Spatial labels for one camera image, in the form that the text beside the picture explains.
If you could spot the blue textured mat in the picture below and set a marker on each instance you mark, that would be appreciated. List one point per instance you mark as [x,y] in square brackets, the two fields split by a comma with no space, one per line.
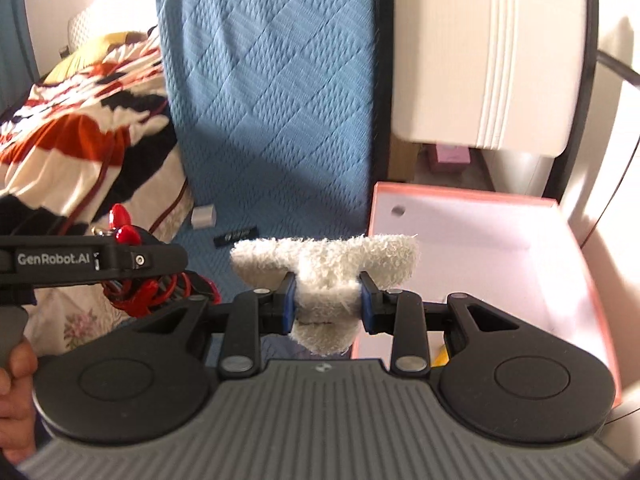
[270,85]

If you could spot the black fabric label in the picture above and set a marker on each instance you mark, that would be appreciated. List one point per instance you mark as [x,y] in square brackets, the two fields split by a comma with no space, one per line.
[235,237]

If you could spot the small pink box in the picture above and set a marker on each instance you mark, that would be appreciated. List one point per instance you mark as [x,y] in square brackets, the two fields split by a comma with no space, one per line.
[452,155]

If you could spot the yellow pillow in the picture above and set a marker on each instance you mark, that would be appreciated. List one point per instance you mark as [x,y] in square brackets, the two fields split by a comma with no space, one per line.
[85,57]

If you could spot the red white black striped blanket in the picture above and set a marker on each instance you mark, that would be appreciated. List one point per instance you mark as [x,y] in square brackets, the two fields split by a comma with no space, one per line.
[75,150]

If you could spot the floral bed sheet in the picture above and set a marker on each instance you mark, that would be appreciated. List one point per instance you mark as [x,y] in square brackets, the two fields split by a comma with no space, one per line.
[70,320]

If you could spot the red and black toy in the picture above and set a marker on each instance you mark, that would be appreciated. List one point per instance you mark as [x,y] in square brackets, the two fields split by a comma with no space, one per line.
[145,296]

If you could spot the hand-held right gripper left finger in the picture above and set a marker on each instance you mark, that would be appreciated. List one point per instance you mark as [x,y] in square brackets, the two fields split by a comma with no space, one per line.
[290,305]

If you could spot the grey charger block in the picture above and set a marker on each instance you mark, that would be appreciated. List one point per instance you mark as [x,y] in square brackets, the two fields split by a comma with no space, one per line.
[204,216]

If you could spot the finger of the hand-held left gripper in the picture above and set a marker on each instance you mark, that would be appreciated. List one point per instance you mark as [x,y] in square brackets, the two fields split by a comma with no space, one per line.
[160,257]

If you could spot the white fluffy plush toy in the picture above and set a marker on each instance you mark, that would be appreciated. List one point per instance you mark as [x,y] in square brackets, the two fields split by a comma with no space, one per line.
[325,270]

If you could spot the blue curtain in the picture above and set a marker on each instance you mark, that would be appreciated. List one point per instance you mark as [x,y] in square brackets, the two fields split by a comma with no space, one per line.
[15,35]

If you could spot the white quilted headboard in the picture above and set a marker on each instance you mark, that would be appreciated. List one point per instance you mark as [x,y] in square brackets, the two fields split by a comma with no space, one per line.
[85,20]

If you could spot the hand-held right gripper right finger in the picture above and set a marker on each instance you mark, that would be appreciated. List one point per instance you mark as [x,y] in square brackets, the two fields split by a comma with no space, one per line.
[366,305]

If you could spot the curved metal tube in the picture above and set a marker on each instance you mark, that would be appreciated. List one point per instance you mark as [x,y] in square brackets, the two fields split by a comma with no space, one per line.
[620,66]

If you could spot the person's left hand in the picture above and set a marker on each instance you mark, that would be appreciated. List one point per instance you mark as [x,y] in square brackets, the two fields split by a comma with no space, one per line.
[15,410]

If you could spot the pink cardboard box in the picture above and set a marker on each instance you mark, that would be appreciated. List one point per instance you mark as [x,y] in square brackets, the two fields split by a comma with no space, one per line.
[475,240]

